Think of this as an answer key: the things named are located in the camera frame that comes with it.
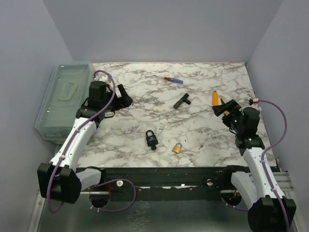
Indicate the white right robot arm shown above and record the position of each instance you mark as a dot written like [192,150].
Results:
[269,210]

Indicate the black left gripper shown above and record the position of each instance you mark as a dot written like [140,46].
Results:
[125,101]

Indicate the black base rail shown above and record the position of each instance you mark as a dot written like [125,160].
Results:
[172,184]

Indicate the orange utility knife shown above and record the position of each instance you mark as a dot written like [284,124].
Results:
[215,98]

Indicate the black padlock with key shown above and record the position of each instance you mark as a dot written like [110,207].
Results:
[151,139]

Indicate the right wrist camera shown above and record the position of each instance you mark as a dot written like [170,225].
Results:
[253,103]

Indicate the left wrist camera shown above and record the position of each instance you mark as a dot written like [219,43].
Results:
[101,77]

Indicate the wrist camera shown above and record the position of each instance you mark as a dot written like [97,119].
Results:
[253,103]
[101,77]

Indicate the brass padlock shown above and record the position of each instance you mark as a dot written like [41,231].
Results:
[177,148]

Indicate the black T-handle tool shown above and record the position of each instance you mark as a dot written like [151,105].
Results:
[184,99]

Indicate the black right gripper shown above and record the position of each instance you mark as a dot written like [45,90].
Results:
[232,106]

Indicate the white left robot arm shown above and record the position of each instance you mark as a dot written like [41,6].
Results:
[59,180]

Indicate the red blue screwdriver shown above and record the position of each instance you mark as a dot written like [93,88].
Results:
[167,79]

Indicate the clear green plastic toolbox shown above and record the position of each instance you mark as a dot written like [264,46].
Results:
[67,90]

